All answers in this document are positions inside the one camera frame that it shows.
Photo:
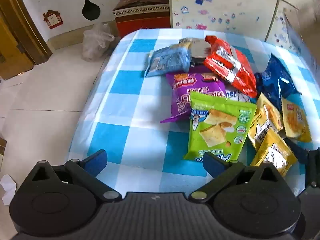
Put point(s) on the green snack packet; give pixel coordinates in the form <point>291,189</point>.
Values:
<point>217,127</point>

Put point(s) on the wooden door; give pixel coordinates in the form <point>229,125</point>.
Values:
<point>17,35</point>

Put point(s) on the wall socket with red sticker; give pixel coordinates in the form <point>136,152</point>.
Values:
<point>52,19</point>

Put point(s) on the cream cabinet with stickers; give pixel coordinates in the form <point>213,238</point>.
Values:
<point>225,7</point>

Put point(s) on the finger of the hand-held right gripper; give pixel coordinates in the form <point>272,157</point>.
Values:
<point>297,152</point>

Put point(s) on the light blue snack packet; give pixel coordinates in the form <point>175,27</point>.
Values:
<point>167,60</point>

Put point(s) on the black vase wall decal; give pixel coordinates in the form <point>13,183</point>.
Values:
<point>90,8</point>

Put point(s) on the purple snack packet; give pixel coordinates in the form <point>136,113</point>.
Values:
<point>182,92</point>

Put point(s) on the clear plastic bag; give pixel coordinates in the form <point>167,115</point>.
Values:
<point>96,42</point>

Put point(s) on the white crumpled paper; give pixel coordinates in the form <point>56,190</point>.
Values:
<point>7,188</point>

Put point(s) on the silver foil snack packet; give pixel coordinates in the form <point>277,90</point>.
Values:
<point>197,50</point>

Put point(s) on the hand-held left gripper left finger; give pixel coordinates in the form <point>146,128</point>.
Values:
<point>96,161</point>

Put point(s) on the dark blue snack packet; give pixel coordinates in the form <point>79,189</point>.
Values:
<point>275,82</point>

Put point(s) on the blue white checked tablecloth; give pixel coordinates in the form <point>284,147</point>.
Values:
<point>130,120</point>

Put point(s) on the red snack packet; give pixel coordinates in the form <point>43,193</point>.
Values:
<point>230,65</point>

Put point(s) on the red patterned cardboard box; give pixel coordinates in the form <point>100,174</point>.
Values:
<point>141,17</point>

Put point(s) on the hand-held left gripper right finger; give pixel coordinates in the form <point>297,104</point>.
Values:
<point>213,163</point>

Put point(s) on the yellow snack packet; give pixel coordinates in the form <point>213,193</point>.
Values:
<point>265,120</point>
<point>296,120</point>
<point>272,152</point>

